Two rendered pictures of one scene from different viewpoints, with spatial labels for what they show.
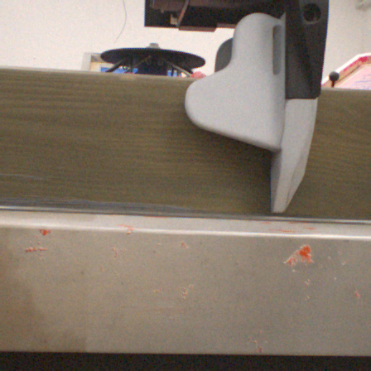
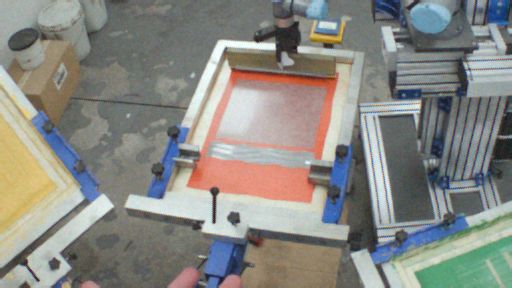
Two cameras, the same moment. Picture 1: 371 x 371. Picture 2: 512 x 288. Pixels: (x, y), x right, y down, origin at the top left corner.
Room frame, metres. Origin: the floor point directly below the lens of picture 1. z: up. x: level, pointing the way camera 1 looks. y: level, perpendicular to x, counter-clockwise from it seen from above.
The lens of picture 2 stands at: (1.90, 0.60, 2.52)
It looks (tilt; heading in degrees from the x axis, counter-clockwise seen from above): 49 degrees down; 206
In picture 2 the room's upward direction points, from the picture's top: 9 degrees counter-clockwise
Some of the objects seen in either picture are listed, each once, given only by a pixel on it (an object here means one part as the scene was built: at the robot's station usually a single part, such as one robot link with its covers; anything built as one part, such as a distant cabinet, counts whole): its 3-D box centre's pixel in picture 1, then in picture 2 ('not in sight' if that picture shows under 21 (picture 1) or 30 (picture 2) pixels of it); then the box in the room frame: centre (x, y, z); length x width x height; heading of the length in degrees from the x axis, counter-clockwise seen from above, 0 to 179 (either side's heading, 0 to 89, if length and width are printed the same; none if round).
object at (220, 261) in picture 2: not in sight; (223, 253); (1.12, 0.05, 1.02); 0.17 x 0.06 x 0.05; 6
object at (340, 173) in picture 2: not in sight; (337, 186); (0.77, 0.29, 0.97); 0.30 x 0.05 x 0.07; 6
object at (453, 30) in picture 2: not in sight; (441, 15); (0.24, 0.52, 1.31); 0.15 x 0.15 x 0.10
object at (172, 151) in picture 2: not in sight; (170, 164); (0.83, -0.26, 0.97); 0.30 x 0.05 x 0.07; 6
